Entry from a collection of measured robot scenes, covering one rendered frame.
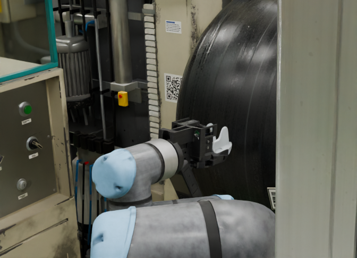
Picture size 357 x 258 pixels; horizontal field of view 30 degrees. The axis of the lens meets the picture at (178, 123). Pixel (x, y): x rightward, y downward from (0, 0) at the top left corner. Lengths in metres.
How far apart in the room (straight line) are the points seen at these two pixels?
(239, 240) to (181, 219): 0.07
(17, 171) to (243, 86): 0.72
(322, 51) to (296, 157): 0.04
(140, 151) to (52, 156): 0.77
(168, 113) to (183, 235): 1.03
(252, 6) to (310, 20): 1.29
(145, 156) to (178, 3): 0.61
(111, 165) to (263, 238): 0.40
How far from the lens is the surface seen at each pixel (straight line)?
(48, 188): 1.90
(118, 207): 1.13
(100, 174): 1.12
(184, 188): 1.27
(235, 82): 1.38
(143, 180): 1.13
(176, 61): 1.69
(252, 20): 1.46
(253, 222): 0.76
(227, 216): 0.75
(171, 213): 0.76
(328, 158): 0.22
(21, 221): 1.81
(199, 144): 1.24
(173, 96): 1.72
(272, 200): 1.41
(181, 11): 1.65
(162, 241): 0.73
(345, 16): 0.21
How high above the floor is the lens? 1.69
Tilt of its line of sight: 19 degrees down
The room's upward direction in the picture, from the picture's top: 2 degrees counter-clockwise
